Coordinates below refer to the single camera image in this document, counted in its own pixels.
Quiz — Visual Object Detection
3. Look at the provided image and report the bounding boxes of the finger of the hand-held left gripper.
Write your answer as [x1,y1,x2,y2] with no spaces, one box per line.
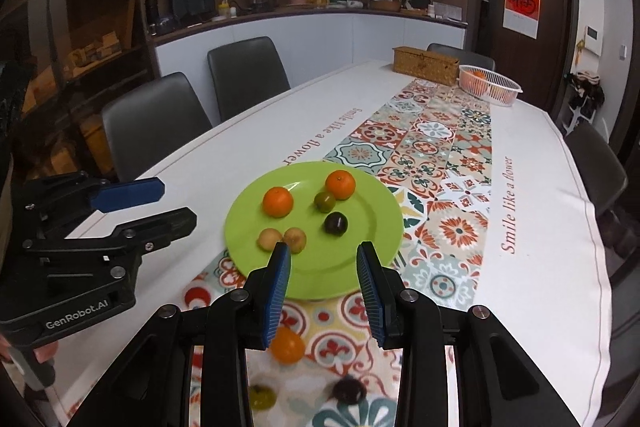
[91,177,166,214]
[114,207,197,254]

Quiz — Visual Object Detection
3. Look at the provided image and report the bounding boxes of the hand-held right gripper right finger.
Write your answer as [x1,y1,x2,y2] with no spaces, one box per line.
[356,241,581,427]

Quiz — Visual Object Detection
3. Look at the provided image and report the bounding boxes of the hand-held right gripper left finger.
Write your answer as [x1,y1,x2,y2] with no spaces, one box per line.
[67,242,292,427]

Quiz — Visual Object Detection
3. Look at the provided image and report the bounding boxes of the green plate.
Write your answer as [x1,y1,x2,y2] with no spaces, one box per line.
[224,161,404,302]

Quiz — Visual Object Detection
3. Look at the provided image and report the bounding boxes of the small orange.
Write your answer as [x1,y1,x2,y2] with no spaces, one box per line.
[270,326,306,364]

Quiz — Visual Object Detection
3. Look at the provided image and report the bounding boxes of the tan round fruit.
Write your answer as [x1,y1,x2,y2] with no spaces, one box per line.
[257,228,283,252]
[282,228,307,254]

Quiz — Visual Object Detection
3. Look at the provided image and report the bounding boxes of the dark purple plum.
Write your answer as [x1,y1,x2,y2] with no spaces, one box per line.
[332,377,367,405]
[323,212,348,236]

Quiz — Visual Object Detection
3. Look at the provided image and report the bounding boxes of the large orange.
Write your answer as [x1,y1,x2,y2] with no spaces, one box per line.
[325,170,356,200]
[262,187,294,218]

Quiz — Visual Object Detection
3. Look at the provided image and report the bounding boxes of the person's left hand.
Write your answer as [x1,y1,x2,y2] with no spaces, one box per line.
[0,339,58,364]

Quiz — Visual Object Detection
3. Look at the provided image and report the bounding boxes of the grey dining chair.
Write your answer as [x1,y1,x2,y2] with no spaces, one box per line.
[207,36,292,122]
[426,43,496,72]
[101,72,213,182]
[565,122,629,233]

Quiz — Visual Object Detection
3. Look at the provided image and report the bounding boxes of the white floral patterned tablecloth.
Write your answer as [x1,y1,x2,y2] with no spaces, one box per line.
[47,59,613,427]

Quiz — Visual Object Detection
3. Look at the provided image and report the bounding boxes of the glass display cabinet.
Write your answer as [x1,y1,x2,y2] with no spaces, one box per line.
[0,0,156,188]

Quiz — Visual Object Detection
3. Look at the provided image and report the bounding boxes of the woven wicker box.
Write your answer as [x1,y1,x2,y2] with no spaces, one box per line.
[392,46,461,86]

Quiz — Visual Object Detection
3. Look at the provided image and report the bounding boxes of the white plastic basket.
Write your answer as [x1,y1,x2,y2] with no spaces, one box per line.
[458,64,523,108]

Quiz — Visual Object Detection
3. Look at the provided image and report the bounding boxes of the white counter cabinet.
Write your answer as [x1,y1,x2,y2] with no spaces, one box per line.
[150,4,468,108]

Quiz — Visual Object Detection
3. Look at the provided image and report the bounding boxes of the pile of bags and clothes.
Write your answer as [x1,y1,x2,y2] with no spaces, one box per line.
[565,69,606,128]

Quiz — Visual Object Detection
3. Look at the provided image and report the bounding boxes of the dark brown door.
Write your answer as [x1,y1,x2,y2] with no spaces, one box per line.
[472,0,576,118]

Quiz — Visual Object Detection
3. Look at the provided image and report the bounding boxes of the white wall intercom panel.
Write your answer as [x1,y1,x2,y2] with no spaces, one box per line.
[584,26,603,55]

